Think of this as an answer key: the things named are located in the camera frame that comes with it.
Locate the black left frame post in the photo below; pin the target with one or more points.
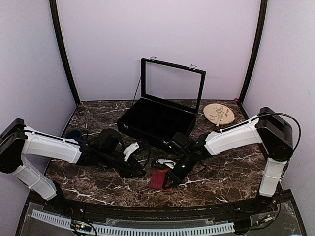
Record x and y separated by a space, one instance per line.
62 51

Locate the purple orange striped sock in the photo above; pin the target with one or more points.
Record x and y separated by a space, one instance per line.
157 179

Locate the dark blue enamel mug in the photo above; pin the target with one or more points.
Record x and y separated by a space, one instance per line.
76 135

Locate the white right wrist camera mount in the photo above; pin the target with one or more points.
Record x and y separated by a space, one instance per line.
169 163

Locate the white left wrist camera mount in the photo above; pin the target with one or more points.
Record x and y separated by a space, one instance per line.
130 150

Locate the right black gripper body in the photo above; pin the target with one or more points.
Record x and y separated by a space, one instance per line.
189 163

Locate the black frame post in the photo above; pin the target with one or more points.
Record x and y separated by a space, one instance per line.
62 51
255 49

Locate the black display case box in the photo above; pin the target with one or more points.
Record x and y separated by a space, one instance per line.
169 103

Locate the white slotted cable duct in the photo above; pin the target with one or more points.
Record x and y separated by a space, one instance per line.
132 228

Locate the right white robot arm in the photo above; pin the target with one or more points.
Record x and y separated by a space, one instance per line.
267 128

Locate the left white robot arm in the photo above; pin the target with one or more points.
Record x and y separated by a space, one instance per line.
19 140

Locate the black right frame post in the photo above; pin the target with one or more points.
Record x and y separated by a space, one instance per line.
255 49

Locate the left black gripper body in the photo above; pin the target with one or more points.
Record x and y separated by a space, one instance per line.
126 171

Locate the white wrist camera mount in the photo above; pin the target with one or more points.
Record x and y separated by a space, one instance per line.
130 150
169 163

